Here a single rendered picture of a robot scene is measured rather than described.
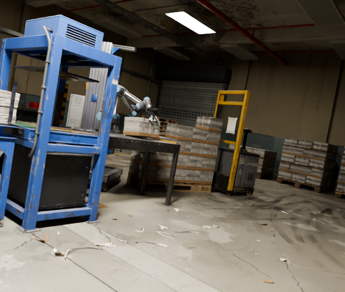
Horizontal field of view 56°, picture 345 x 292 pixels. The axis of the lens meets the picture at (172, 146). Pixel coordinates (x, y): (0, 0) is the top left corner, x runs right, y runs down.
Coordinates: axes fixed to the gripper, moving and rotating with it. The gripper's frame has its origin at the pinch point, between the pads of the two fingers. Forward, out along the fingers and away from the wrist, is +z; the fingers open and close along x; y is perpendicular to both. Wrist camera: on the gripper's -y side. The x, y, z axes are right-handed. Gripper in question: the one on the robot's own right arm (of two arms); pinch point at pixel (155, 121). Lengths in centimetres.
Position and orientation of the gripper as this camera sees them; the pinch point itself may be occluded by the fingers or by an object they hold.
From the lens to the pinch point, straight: 406.1
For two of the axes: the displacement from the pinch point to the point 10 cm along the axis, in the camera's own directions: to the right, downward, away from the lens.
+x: -6.4, -0.5, -7.7
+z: 2.9, 9.1, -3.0
